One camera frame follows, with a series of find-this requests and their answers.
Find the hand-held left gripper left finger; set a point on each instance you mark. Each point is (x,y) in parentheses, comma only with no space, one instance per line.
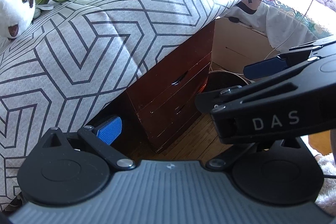
(110,130)

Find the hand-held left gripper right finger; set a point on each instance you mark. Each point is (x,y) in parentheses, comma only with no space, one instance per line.
(233,154)

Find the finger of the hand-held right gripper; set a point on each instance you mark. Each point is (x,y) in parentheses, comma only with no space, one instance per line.
(262,68)
(218,102)

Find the brown wooden drawer cabinet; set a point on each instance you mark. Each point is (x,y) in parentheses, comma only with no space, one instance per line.
(160,144)

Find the dark round waste bin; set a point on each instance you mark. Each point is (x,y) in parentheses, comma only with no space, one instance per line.
(220,82)

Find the cardboard box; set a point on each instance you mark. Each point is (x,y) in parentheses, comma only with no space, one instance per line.
(236,43)

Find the white bed sheet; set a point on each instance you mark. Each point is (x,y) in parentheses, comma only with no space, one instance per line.
(283,27)

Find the white fluffy rug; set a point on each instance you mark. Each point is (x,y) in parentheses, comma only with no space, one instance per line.
(328,182)

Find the grey geometric patterned cloth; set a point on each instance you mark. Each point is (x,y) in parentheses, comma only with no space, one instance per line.
(105,43)

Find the white elastic band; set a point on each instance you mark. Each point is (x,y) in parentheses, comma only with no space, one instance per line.
(44,6)

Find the white plush toy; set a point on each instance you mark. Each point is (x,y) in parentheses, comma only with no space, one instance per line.
(13,6)

